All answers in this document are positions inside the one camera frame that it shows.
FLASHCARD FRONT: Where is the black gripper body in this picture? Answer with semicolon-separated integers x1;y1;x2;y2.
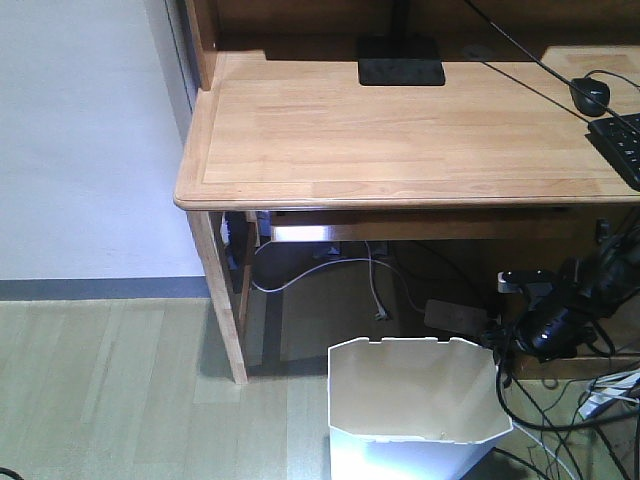
482;294;597;362

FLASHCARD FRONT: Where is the white plastic trash bin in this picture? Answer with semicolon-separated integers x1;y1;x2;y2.
327;337;513;479

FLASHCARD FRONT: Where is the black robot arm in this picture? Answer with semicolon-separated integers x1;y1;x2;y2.
480;217;639;363

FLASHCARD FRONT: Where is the grey power strip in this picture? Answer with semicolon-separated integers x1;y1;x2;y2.
424;299;492;337

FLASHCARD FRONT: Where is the black keyboard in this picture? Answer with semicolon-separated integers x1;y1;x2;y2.
587;113;639;191

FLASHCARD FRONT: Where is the black computer mouse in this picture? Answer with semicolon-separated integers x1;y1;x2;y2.
569;77;611;117

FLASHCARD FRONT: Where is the black monitor stand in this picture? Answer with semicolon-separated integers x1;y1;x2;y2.
356;1;446;87

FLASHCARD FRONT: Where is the wooden desk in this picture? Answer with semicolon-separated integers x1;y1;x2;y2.
174;1;639;384

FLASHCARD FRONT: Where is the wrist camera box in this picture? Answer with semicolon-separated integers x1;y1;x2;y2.
497;269;555;294

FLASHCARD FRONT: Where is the white cable under desk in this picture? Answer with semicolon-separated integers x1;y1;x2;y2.
250;241;426;321

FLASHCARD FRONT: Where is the black cable across desk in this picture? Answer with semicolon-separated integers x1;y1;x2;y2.
462;0;640;124

